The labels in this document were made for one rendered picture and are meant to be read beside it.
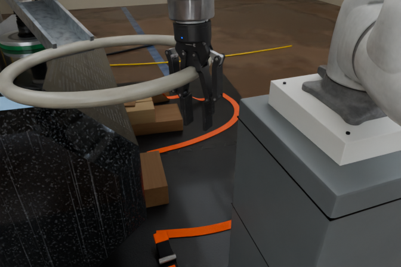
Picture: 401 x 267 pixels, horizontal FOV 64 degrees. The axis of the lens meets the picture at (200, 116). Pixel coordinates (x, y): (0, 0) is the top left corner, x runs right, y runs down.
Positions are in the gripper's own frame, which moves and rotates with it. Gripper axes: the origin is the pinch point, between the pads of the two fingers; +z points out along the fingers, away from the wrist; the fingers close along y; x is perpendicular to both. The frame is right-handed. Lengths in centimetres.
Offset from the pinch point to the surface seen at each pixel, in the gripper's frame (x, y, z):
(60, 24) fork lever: -12, 60, -14
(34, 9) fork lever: -12, 71, -18
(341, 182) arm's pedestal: 1.1, -31.6, 6.7
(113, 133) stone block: -3.9, 34.6, 16.3
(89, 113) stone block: -0.9, 39.9, 9.3
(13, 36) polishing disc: -11, 89, -8
